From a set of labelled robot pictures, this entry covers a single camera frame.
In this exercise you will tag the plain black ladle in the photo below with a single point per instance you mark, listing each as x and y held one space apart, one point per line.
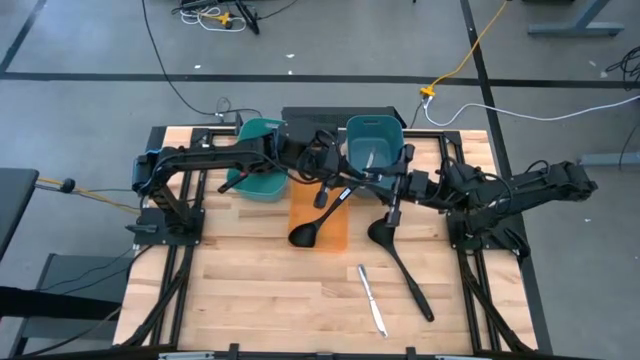
382 235

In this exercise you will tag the black ladle with white label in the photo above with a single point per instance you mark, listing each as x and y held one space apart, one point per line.
302 235

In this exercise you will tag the black aluminium table frame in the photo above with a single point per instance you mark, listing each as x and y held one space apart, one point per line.
220 131

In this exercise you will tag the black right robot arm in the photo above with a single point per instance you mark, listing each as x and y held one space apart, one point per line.
525 185

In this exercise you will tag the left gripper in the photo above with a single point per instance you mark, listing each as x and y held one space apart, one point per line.
325 160

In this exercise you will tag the silver table knife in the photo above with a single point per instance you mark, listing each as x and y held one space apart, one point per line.
372 300
370 159

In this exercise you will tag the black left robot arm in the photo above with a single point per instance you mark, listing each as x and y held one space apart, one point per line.
210 155

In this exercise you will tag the grey desk leg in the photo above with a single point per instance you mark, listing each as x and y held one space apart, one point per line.
575 29

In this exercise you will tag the black table clamp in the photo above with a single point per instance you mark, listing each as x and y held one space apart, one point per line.
233 352
411 353

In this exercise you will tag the grey desk foot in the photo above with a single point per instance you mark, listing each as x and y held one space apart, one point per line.
610 160

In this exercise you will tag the orange translucent plastic bin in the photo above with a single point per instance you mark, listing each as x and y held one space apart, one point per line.
330 230

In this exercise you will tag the dark blue-teal plastic bin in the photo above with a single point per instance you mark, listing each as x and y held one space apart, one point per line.
380 135

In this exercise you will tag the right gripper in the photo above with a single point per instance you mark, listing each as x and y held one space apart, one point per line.
415 185

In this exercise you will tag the teal green plastic bin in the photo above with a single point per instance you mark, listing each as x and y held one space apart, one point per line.
260 187

